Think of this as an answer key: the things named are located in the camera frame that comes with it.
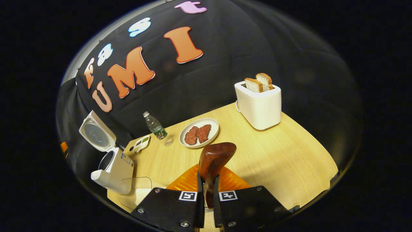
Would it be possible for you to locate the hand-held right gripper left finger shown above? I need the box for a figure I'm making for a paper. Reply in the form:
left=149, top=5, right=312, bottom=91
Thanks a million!
left=130, top=164, right=205, bottom=232

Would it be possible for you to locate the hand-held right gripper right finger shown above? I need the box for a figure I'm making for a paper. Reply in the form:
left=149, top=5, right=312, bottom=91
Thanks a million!
left=213, top=166, right=300, bottom=232

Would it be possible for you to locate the white rice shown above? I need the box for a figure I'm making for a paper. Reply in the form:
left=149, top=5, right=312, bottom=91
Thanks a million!
left=135, top=188, right=155, bottom=205

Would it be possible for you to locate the white rice cooker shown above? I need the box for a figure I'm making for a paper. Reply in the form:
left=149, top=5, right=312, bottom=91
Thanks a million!
left=79, top=111, right=135, bottom=195

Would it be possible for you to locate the brown wooden spoon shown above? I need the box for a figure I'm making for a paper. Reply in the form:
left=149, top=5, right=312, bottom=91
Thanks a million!
left=199, top=142, right=237, bottom=208

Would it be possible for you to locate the clear rice container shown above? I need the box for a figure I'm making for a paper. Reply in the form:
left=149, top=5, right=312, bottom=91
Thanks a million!
left=117, top=177, right=168, bottom=210

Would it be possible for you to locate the white divided seasoning dish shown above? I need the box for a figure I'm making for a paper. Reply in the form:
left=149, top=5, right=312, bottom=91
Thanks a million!
left=133, top=135, right=151, bottom=153

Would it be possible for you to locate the red meat piece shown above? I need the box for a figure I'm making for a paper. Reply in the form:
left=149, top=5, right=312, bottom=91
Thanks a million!
left=196, top=124, right=212, bottom=144
left=184, top=126, right=199, bottom=146

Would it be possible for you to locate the clear water bottle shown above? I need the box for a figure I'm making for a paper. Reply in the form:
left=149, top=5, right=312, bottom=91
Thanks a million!
left=143, top=111, right=173, bottom=147

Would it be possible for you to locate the white plate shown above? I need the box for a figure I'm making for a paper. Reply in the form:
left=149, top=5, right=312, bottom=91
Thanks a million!
left=179, top=118, right=220, bottom=149

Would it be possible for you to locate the white toaster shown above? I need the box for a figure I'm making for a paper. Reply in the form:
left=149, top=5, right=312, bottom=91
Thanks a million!
left=234, top=81, right=282, bottom=131

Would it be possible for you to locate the bread slice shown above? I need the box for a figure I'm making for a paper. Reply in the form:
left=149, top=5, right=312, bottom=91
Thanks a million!
left=244, top=78, right=264, bottom=93
left=256, top=73, right=274, bottom=91

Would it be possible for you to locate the black backdrop cloth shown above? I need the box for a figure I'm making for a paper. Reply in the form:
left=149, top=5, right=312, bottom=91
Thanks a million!
left=55, top=0, right=363, bottom=181

